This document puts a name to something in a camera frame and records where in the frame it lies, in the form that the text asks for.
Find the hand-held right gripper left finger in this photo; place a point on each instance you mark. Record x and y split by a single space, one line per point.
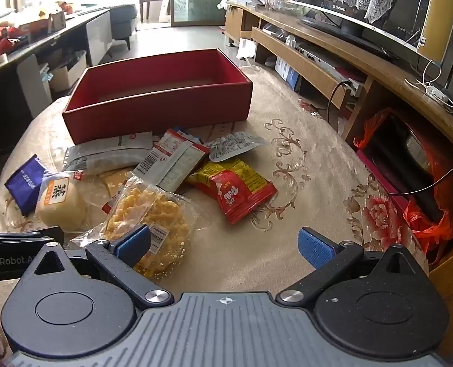
134 242

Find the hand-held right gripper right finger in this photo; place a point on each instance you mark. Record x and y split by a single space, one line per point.
314 250

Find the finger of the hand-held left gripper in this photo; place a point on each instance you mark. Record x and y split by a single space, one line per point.
20 235

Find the clear bag of yellow crackers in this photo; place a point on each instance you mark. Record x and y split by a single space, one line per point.
161 214

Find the steamed bun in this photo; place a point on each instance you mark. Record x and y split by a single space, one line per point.
62 210

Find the purple snack packet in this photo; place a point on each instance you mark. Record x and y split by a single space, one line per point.
23 183

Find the gold snack packet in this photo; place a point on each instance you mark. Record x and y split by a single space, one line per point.
113 183

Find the red and white snack packet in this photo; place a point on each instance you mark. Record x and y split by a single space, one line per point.
173 160

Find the red and yellow snack packet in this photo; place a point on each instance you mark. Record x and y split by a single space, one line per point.
238 195

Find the red cardboard box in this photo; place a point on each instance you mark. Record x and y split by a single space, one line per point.
153 114

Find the silver snack packet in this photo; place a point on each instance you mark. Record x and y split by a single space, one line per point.
234 145

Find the beige floral tablecloth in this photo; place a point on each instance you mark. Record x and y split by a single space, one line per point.
287 198

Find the orange plastic bag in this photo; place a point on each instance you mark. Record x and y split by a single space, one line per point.
421 218

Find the blue and white box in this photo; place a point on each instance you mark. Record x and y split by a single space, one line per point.
287 70

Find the white set-top box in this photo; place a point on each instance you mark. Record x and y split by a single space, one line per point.
314 53

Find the white power strip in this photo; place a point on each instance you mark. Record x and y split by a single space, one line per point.
437 92

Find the white paper bag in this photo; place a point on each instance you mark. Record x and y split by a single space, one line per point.
245 49

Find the wooden television cabinet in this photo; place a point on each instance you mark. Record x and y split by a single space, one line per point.
314 36

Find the small white printed box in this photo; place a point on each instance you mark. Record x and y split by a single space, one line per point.
58 21

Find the dark coffee table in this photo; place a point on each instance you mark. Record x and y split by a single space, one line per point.
77 23

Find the grey sofa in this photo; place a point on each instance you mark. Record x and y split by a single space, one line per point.
123 23

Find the black curved television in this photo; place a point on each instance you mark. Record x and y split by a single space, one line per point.
326 7

